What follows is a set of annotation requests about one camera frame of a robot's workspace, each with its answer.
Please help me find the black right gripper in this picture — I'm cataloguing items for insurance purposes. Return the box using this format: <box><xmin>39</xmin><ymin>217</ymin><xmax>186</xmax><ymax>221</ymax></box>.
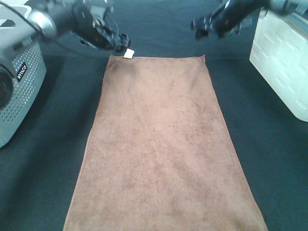
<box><xmin>191</xmin><ymin>0</ymin><xmax>253</xmax><ymax>40</ymax></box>

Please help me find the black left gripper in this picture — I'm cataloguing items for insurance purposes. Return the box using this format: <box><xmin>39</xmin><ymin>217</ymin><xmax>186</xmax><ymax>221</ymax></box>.
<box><xmin>72</xmin><ymin>0</ymin><xmax>131</xmax><ymax>52</ymax></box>

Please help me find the brown microfiber towel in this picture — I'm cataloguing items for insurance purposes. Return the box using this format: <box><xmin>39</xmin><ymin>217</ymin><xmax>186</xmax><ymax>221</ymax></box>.
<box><xmin>64</xmin><ymin>55</ymin><xmax>267</xmax><ymax>231</ymax></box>

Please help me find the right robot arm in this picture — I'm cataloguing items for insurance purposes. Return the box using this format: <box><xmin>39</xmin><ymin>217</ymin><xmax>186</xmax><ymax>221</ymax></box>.
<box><xmin>191</xmin><ymin>0</ymin><xmax>308</xmax><ymax>40</ymax></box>

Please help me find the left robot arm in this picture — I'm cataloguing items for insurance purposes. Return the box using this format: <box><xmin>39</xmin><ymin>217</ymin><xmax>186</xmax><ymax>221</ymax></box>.
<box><xmin>0</xmin><ymin>0</ymin><xmax>131</xmax><ymax>108</ymax></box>

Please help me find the white plastic storage bin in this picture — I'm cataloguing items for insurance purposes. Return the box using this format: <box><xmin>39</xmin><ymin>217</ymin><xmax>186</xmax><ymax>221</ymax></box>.
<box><xmin>249</xmin><ymin>11</ymin><xmax>308</xmax><ymax>122</ymax></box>

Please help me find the white perforated laundry basket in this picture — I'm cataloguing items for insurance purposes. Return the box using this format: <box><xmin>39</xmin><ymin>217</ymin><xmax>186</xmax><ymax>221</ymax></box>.
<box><xmin>0</xmin><ymin>19</ymin><xmax>48</xmax><ymax>149</ymax></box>

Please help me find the black table cloth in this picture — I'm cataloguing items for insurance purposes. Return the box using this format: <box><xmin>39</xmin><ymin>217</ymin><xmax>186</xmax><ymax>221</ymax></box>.
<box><xmin>0</xmin><ymin>0</ymin><xmax>308</xmax><ymax>231</ymax></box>

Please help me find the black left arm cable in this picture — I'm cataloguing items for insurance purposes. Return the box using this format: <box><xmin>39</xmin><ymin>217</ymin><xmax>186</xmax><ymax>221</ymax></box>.
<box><xmin>0</xmin><ymin>0</ymin><xmax>121</xmax><ymax>58</ymax></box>

